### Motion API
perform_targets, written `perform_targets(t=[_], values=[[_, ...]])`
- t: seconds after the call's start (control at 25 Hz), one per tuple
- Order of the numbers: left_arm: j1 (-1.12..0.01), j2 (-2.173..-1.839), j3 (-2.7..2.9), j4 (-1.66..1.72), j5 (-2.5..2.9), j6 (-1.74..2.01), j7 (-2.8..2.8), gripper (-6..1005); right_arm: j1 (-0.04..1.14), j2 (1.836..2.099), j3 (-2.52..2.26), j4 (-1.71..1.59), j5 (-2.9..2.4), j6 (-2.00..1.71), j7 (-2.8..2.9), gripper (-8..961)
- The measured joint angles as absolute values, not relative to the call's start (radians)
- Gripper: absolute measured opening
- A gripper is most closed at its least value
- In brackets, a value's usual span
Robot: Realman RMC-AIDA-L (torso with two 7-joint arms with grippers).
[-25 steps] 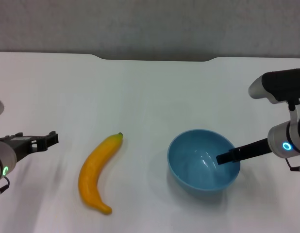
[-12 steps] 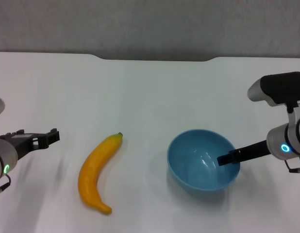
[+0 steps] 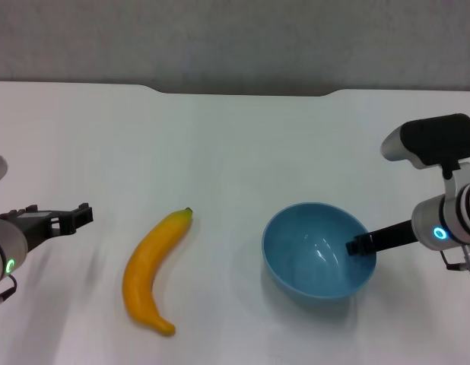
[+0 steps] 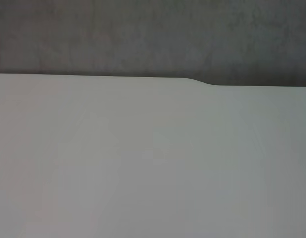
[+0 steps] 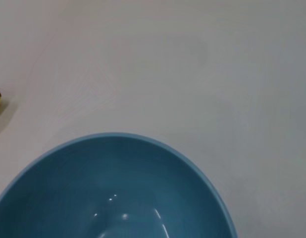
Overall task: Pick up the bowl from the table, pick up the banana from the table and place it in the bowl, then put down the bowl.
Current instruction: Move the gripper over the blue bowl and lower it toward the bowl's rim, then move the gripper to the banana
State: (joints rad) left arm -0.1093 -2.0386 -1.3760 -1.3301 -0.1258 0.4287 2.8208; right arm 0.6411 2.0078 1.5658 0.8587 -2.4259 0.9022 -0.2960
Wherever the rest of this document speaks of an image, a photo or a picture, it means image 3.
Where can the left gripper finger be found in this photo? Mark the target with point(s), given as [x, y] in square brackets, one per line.
[84, 216]
[69, 227]

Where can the yellow banana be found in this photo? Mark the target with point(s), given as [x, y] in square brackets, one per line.
[140, 273]

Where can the right silver camera bracket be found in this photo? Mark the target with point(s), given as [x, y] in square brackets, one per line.
[461, 176]

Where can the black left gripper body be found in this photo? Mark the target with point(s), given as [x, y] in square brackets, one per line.
[33, 226]

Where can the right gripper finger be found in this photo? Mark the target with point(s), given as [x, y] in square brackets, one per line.
[360, 245]

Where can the right wrist camera housing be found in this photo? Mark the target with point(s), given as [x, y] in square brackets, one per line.
[436, 138]

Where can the blue plastic bowl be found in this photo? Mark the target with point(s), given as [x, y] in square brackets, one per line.
[307, 266]

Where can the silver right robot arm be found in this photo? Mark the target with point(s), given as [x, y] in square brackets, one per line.
[455, 220]

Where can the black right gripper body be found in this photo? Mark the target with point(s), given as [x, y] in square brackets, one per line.
[394, 235]

